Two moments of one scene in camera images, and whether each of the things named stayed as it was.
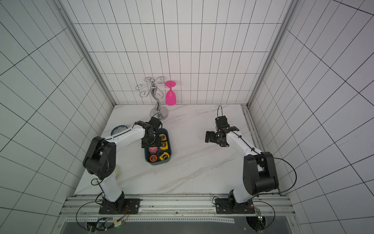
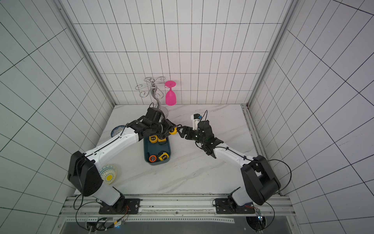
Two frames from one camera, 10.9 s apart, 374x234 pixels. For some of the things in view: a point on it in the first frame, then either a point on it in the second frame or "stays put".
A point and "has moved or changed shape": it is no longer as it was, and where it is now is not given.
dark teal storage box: x=161 y=154 stays put
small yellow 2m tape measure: x=164 y=146 has moved or changed shape
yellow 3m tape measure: x=163 y=137 has moved or changed shape
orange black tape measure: x=153 y=158 stays put
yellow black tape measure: x=164 y=156 stays put
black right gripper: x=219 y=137 to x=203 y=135
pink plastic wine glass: x=170 y=97 stays put
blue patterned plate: x=118 y=129 stays put
